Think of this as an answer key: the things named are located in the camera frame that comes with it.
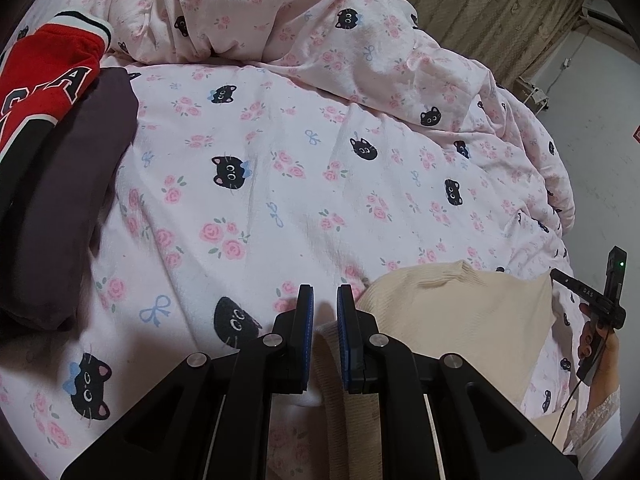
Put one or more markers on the dark purple folded garment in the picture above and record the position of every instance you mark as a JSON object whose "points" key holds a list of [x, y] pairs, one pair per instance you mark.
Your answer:
{"points": [[65, 185]]}

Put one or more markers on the person's right forearm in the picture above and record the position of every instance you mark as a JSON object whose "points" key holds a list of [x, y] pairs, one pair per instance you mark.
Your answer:
{"points": [[600, 420]]}

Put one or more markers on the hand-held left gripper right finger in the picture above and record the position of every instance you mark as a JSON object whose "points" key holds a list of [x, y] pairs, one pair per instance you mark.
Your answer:
{"points": [[342, 330]]}

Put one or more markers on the beige knit sweater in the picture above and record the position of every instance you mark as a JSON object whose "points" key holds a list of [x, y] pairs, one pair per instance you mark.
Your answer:
{"points": [[450, 320]]}

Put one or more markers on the beige patterned curtain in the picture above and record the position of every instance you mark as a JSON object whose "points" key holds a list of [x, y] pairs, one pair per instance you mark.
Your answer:
{"points": [[475, 5]]}

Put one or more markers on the person's right hand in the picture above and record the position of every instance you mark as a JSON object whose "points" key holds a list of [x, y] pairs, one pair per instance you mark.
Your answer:
{"points": [[609, 357]]}

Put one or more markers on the pink cat-print bedsheet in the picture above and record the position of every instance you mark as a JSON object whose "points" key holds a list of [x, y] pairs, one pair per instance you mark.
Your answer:
{"points": [[300, 200]]}

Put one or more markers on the red lettered jersey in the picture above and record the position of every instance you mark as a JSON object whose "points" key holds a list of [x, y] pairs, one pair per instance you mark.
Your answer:
{"points": [[45, 70]]}

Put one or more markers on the white shelf rack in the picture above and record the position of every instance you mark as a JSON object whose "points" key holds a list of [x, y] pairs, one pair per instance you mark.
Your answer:
{"points": [[533, 93]]}

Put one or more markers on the pink cat-print duvet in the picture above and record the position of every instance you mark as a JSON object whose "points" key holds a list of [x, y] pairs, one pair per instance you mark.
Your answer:
{"points": [[300, 10]]}

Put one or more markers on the white air conditioner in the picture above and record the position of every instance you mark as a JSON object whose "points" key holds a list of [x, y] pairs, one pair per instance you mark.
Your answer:
{"points": [[602, 10]]}

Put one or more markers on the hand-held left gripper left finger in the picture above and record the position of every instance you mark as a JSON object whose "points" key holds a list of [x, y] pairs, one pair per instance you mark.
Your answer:
{"points": [[308, 320]]}

